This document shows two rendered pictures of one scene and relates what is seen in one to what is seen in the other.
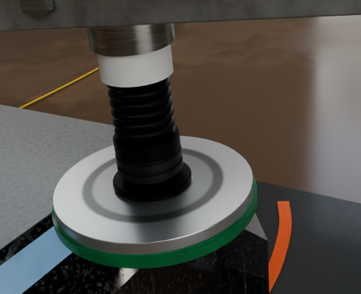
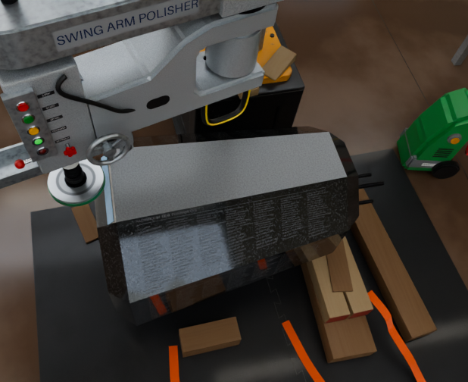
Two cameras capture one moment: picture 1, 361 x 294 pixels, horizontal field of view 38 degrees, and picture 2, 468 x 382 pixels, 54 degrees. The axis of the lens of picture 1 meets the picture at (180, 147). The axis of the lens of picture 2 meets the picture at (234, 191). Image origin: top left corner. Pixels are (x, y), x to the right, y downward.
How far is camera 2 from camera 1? 2.00 m
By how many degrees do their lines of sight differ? 81
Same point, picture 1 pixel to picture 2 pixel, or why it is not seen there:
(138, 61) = not seen: hidden behind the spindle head
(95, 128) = (144, 211)
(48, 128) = (162, 202)
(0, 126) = (182, 194)
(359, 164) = not seen: outside the picture
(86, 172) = (96, 172)
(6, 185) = (137, 173)
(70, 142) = (143, 201)
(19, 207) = (122, 170)
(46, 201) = (117, 176)
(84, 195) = (87, 165)
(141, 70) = not seen: hidden behind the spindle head
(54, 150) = (143, 194)
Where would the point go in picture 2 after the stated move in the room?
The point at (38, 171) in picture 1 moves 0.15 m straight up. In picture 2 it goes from (135, 183) to (131, 163)
